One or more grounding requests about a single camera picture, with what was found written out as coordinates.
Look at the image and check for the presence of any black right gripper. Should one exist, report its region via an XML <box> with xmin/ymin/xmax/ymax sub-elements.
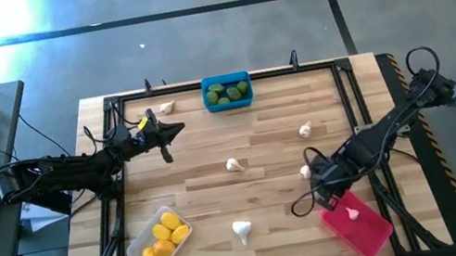
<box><xmin>307</xmin><ymin>147</ymin><xmax>365</xmax><ymax>215</ymax></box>

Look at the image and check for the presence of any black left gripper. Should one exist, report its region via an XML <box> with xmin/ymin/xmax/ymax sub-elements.
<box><xmin>129</xmin><ymin>102</ymin><xmax>192</xmax><ymax>169</ymax></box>

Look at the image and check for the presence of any large white garlic bulb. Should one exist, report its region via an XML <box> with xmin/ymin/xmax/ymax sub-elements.
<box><xmin>231</xmin><ymin>218</ymin><xmax>257</xmax><ymax>249</ymax></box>

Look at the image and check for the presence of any orange-yellow lemon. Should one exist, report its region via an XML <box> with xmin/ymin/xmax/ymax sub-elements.
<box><xmin>151</xmin><ymin>237</ymin><xmax>178</xmax><ymax>256</ymax></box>

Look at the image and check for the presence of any black table clamp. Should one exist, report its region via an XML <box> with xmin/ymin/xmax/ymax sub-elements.
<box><xmin>286</xmin><ymin>48</ymin><xmax>300</xmax><ymax>67</ymax></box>
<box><xmin>141</xmin><ymin>76</ymin><xmax>155</xmax><ymax>93</ymax></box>

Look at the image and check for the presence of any red plastic basket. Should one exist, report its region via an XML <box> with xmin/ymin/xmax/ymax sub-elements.
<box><xmin>315</xmin><ymin>182</ymin><xmax>399</xmax><ymax>256</ymax></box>

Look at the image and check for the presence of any blue plastic basket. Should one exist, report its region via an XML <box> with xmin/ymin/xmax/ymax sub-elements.
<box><xmin>198</xmin><ymin>69</ymin><xmax>257</xmax><ymax>116</ymax></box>

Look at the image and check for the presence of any clear plastic container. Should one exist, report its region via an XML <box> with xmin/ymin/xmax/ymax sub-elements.
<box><xmin>119</xmin><ymin>200</ymin><xmax>198</xmax><ymax>256</ymax></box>

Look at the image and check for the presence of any black yellow hazard strip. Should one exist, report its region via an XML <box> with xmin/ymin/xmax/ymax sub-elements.
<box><xmin>377</xmin><ymin>41</ymin><xmax>456</xmax><ymax>256</ymax></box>

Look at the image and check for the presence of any white paper sheet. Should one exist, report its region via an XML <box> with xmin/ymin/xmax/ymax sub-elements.
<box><xmin>16</xmin><ymin>194</ymin><xmax>71</xmax><ymax>236</ymax></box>

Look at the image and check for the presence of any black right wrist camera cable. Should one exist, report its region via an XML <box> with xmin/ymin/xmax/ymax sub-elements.
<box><xmin>280</xmin><ymin>143</ymin><xmax>336</xmax><ymax>220</ymax></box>

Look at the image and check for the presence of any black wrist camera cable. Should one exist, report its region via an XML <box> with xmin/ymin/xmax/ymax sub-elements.
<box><xmin>280</xmin><ymin>143</ymin><xmax>336</xmax><ymax>220</ymax></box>
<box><xmin>81</xmin><ymin>115</ymin><xmax>138</xmax><ymax>148</ymax></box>

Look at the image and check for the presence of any black left wrist camera cable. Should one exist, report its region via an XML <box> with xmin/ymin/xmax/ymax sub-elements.
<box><xmin>81</xmin><ymin>115</ymin><xmax>138</xmax><ymax>148</ymax></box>

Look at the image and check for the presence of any black desk cable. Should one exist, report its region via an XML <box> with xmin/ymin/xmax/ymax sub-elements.
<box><xmin>16</xmin><ymin>105</ymin><xmax>74</xmax><ymax>166</ymax></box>

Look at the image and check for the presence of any black right arm cable loop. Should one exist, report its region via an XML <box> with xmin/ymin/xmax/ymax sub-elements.
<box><xmin>402</xmin><ymin>42</ymin><xmax>445</xmax><ymax>90</ymax></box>

